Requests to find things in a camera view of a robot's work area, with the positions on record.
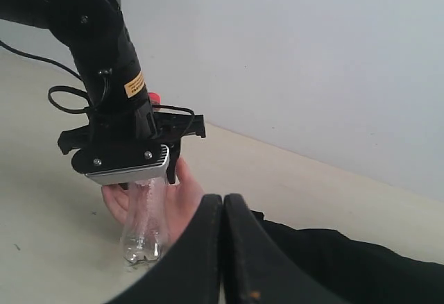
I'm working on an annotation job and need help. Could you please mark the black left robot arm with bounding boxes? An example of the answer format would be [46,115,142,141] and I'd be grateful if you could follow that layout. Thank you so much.
[1,0,205,186]

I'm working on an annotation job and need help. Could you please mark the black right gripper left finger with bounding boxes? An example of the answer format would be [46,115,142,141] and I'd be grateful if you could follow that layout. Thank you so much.
[111,194,222,304]

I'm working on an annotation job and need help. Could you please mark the clear red label cola bottle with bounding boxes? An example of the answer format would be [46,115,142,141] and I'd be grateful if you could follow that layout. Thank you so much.
[120,92,169,266]

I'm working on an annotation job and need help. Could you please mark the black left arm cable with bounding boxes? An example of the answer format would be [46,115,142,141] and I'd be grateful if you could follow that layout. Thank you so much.
[0,40,195,135]

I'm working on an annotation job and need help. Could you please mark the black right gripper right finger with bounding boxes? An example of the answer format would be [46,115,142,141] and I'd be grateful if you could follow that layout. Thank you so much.
[221,194,345,304]

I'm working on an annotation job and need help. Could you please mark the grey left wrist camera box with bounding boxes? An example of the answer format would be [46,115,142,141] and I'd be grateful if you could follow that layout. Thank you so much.
[71,142,170,185]

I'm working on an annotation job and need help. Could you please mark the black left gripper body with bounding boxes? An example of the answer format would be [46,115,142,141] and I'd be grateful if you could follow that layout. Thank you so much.
[58,104,206,155]

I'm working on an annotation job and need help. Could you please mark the black sleeved forearm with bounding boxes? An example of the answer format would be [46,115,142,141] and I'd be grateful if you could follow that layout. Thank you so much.
[253,211,443,303]

